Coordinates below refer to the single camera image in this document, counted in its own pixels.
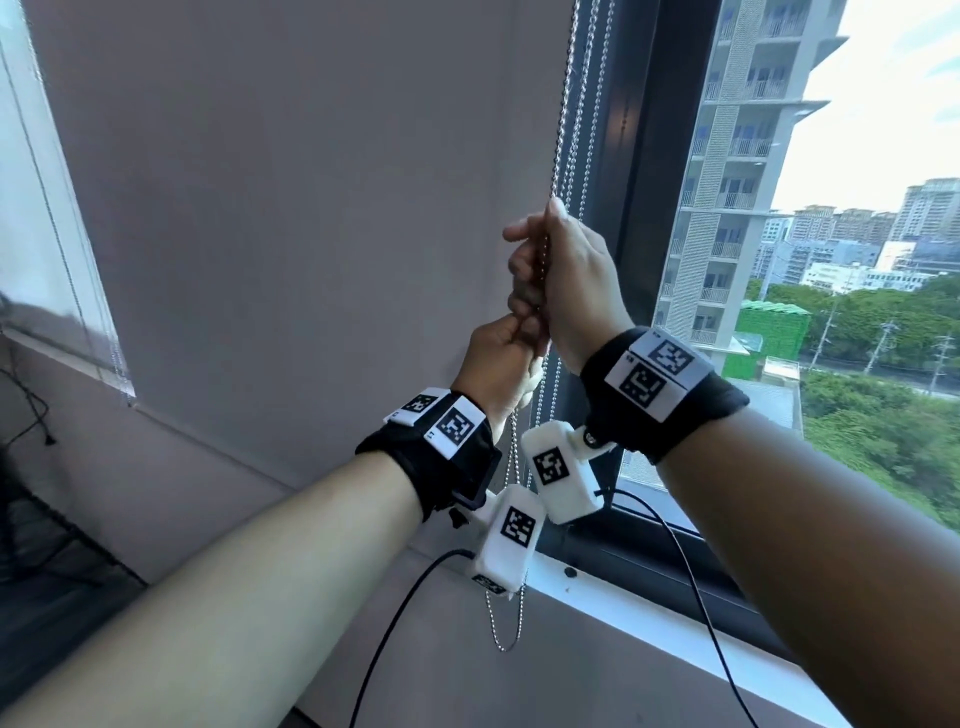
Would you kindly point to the person's left forearm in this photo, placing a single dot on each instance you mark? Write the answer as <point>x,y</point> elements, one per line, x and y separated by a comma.
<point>225,600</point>

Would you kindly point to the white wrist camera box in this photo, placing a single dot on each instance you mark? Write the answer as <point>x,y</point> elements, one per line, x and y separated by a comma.
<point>562,472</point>
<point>510,540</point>

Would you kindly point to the person's left hand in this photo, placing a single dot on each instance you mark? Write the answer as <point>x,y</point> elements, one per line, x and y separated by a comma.
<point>491,367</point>

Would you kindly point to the grey roller blind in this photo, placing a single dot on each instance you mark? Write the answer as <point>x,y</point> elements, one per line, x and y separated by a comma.
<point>300,225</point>

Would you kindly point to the distant city buildings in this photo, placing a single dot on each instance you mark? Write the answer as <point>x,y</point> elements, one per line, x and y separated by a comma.
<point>862,247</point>

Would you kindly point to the black right wristband with markers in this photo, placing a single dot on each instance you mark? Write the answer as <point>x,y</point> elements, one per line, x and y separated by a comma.
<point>660,390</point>

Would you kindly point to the person's right forearm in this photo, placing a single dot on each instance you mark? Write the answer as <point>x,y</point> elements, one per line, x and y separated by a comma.
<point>825,585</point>

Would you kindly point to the black wristband with markers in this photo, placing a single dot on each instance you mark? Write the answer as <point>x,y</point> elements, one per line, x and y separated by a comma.
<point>427,457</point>
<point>660,390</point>

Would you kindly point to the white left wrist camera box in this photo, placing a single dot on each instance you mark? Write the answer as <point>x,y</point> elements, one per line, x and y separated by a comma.
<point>510,540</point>

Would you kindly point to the person's right hand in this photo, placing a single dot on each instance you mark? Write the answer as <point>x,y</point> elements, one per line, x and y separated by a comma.
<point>577,285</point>

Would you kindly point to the black left wristband with markers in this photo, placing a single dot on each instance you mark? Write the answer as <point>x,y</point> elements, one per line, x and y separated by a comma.
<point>427,457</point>

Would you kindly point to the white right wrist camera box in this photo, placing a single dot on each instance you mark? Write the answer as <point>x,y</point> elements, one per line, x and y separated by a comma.
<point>562,472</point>

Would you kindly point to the frosted window pane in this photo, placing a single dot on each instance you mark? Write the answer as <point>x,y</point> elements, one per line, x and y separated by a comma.
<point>45,225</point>

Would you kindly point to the tall grey apartment building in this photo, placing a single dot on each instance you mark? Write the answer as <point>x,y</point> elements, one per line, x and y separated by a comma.
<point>742,150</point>

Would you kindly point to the green roofed building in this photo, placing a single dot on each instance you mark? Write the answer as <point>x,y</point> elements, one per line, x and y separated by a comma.
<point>772,337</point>

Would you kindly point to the black window frame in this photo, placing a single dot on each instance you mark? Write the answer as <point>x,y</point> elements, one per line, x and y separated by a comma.
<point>645,150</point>

